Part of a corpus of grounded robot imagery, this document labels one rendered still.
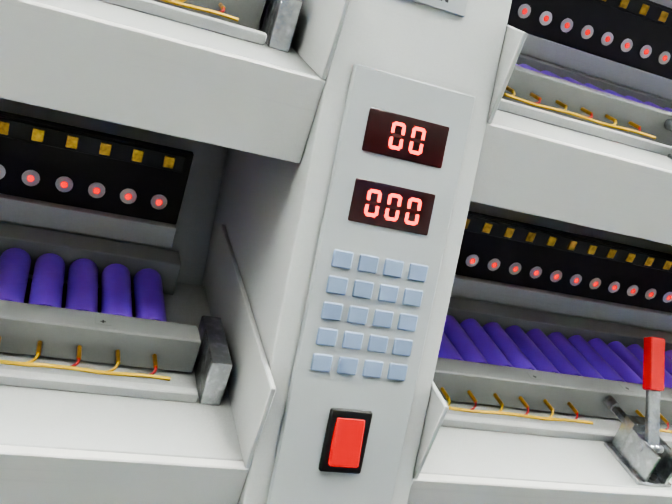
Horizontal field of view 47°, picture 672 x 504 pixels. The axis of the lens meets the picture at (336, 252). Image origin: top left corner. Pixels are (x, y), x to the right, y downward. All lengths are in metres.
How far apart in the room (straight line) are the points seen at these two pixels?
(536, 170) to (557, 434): 0.19
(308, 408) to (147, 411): 0.09
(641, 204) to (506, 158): 0.10
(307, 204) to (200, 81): 0.08
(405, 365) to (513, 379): 0.14
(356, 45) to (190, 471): 0.23
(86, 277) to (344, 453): 0.20
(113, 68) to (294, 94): 0.09
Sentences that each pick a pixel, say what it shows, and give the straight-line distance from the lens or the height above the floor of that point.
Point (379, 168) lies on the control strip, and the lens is 0.39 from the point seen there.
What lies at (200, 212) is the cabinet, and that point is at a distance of 0.58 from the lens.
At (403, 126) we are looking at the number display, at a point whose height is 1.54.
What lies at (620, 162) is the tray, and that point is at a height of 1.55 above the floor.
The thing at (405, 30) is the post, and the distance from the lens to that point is 0.41.
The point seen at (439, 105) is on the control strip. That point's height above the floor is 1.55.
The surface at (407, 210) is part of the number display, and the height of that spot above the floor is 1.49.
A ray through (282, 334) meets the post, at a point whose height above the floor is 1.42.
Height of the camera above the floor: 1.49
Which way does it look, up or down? 3 degrees down
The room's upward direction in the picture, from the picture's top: 11 degrees clockwise
